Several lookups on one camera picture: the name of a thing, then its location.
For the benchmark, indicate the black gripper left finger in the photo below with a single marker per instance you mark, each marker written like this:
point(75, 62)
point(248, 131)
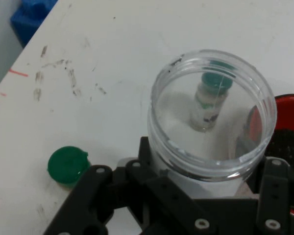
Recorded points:
point(95, 195)

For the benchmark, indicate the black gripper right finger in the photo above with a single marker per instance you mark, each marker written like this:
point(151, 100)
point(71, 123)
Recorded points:
point(274, 195)

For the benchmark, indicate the green plastic jar lid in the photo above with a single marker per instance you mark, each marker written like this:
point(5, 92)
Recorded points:
point(66, 166)

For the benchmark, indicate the red bowl with black seeds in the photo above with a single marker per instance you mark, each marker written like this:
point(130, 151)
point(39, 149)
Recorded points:
point(291, 102)

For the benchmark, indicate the small green-capped spice bottle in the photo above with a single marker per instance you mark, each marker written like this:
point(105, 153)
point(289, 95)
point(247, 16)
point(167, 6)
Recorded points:
point(205, 105)

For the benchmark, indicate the clear plastic jar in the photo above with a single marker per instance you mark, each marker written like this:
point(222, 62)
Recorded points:
point(159, 122)

